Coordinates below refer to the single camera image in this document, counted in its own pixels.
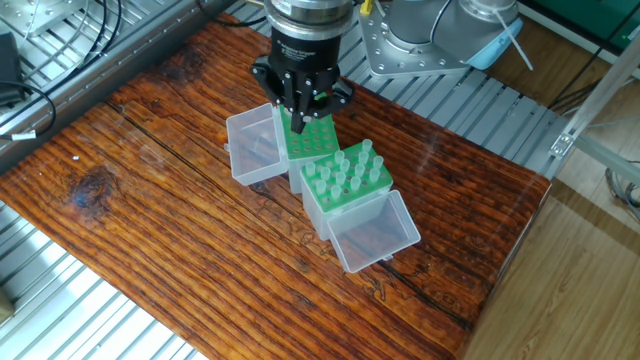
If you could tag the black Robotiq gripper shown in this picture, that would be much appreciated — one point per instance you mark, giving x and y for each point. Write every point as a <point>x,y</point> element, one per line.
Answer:
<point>305,62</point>

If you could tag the clear green-rack pipette tip box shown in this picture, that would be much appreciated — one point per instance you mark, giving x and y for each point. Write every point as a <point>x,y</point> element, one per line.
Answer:
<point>375,235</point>
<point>252,150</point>

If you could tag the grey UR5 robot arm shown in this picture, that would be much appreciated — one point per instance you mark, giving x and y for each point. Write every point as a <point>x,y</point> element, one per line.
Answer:
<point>310,12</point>

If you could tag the black box device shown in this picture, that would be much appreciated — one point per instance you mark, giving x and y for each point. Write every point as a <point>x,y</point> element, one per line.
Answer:
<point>8,65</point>

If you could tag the aluminium frame post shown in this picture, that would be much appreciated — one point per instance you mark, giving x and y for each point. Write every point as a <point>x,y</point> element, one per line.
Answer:
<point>562,142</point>

